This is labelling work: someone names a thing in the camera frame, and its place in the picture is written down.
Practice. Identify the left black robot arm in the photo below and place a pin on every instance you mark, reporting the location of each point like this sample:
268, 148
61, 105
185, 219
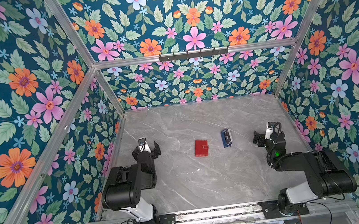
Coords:
122, 191

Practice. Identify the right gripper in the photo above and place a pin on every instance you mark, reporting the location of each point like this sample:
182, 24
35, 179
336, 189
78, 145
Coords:
260, 137

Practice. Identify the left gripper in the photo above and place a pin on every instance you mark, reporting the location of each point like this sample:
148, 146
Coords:
145, 151

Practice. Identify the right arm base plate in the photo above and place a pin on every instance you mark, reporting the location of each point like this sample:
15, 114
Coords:
274, 209

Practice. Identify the red leather card holder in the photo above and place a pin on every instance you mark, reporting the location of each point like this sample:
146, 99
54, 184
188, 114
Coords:
201, 148

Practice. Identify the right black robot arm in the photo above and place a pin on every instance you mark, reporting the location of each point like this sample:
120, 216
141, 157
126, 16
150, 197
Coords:
325, 175

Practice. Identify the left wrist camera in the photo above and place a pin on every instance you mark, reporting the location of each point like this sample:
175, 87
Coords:
142, 142

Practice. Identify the metal hook rail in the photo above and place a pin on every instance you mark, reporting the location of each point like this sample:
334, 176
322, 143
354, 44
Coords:
193, 54

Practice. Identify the aluminium front rail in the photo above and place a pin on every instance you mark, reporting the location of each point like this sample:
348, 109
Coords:
253, 212

